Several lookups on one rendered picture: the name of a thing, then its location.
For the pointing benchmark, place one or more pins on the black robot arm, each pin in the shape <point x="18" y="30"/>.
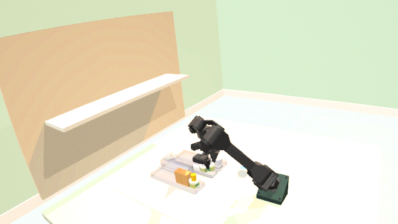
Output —
<point x="215" y="136"/>

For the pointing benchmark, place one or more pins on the orange box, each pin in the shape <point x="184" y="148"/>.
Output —
<point x="182" y="176"/>

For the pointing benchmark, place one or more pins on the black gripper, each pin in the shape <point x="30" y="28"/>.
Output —
<point x="204" y="157"/>

